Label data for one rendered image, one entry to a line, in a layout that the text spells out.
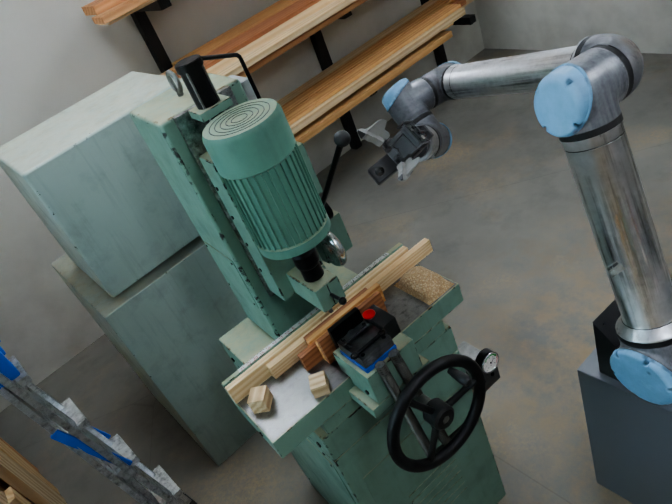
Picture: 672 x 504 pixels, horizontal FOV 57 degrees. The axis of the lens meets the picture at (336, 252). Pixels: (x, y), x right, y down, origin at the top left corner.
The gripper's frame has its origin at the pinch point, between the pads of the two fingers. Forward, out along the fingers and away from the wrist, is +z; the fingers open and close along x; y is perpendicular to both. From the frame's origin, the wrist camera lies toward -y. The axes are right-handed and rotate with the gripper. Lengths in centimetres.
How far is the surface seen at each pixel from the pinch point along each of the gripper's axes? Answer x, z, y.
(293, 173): -6.4, 17.7, -9.0
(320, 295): 13.6, 4.9, -31.8
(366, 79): -93, -224, -58
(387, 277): 19.4, -18.2, -27.4
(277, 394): 24, 14, -53
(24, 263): -121, -74, -214
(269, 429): 30, 22, -54
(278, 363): 19, 10, -51
